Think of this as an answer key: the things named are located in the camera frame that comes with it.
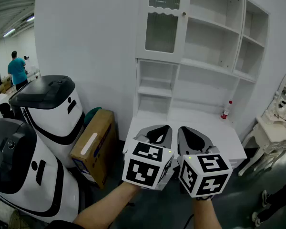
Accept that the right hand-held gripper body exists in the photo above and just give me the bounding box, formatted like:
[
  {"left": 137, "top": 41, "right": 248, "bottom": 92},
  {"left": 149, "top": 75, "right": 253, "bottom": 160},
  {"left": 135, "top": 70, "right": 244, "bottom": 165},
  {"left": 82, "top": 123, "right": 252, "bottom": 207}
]
[{"left": 177, "top": 146, "right": 233, "bottom": 198}]

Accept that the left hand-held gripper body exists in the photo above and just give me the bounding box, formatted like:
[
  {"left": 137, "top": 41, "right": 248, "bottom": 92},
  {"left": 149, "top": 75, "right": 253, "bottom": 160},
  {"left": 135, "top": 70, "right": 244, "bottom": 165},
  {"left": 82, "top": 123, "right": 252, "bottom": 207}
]
[{"left": 121, "top": 134, "right": 175, "bottom": 190}]

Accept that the glass cabinet door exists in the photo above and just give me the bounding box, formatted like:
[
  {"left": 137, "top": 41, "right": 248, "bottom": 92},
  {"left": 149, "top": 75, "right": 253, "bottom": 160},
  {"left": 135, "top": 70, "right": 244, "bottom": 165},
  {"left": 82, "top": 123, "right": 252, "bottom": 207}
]
[{"left": 135, "top": 0, "right": 191, "bottom": 63}]

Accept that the person's left forearm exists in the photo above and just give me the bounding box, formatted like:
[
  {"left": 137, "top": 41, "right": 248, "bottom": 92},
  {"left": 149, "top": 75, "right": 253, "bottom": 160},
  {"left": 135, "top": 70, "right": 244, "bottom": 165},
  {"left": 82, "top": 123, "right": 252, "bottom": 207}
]
[{"left": 72, "top": 181, "right": 143, "bottom": 229}]

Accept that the person's right forearm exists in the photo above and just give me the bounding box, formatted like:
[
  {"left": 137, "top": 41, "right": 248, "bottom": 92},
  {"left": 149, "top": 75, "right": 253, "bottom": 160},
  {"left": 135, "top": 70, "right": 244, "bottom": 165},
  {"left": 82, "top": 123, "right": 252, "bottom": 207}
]
[{"left": 192, "top": 197, "right": 222, "bottom": 229}]

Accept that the white cabinet with shelves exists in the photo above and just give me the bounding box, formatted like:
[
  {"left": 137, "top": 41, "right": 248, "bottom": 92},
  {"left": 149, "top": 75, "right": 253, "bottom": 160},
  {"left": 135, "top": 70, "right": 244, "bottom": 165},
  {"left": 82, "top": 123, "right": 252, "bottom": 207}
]
[{"left": 123, "top": 0, "right": 270, "bottom": 192}]

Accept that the red-capped bottle with red label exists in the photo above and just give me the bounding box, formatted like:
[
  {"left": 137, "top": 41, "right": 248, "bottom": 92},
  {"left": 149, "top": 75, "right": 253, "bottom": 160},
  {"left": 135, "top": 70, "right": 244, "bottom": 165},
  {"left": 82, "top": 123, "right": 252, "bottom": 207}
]
[{"left": 220, "top": 100, "right": 233, "bottom": 120}]

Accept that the brown cardboard box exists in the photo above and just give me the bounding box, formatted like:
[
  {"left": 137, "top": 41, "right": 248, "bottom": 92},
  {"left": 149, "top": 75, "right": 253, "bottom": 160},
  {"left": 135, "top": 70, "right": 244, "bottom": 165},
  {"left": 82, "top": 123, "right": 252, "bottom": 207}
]
[{"left": 70, "top": 108, "right": 116, "bottom": 189}]

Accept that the dark green cushion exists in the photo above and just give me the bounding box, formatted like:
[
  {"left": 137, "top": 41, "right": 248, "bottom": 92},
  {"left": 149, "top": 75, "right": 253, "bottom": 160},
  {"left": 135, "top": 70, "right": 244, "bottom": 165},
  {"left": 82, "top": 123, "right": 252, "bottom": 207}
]
[{"left": 83, "top": 106, "right": 102, "bottom": 126}]

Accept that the white ornate dressing table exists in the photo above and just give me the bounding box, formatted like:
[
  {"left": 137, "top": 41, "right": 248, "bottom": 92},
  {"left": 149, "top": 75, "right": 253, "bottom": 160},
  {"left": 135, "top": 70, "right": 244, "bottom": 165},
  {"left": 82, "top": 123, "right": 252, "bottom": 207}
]
[{"left": 238, "top": 114, "right": 286, "bottom": 176}]

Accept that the person's white shoe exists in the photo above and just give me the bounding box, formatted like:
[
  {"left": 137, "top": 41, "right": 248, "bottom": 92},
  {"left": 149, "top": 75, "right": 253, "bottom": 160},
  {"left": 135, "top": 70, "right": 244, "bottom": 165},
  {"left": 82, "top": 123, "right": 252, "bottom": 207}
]
[
  {"left": 251, "top": 211, "right": 263, "bottom": 227},
  {"left": 261, "top": 189, "right": 270, "bottom": 206}
]

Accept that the person's black trouser leg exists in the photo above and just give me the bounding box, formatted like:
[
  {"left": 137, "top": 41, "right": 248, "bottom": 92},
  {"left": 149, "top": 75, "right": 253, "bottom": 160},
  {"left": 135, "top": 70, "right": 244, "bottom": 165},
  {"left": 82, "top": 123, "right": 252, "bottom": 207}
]
[
  {"left": 257, "top": 199, "right": 286, "bottom": 224},
  {"left": 266, "top": 181, "right": 286, "bottom": 205}
]

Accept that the white and black robot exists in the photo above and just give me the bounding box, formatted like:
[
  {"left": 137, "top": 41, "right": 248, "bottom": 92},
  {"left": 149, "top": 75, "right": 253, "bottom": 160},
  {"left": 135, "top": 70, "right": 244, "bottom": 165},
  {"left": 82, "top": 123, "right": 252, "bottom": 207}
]
[
  {"left": 9, "top": 74, "right": 86, "bottom": 168},
  {"left": 0, "top": 117, "right": 81, "bottom": 224}
]

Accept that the person's dark sleeve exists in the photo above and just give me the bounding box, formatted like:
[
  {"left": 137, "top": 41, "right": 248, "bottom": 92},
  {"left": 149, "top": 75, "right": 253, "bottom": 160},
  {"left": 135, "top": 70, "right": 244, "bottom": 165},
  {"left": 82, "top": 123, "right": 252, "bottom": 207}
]
[{"left": 45, "top": 219, "right": 86, "bottom": 229}]

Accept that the woven wicker basket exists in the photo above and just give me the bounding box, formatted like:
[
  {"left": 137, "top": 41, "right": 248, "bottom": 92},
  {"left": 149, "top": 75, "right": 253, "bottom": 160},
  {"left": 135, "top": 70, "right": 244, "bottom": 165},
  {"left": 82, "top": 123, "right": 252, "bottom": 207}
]
[{"left": 8, "top": 208, "right": 21, "bottom": 229}]

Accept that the black wrist strap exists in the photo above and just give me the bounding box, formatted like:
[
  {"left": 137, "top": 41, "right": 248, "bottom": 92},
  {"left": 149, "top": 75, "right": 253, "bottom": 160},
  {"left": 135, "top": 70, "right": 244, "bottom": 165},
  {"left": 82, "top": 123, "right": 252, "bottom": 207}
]
[{"left": 195, "top": 194, "right": 215, "bottom": 201}]

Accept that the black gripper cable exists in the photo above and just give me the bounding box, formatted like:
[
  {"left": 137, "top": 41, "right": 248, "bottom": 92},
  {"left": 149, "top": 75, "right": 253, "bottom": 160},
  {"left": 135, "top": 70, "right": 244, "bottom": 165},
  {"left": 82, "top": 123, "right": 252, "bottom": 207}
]
[{"left": 183, "top": 213, "right": 194, "bottom": 229}]

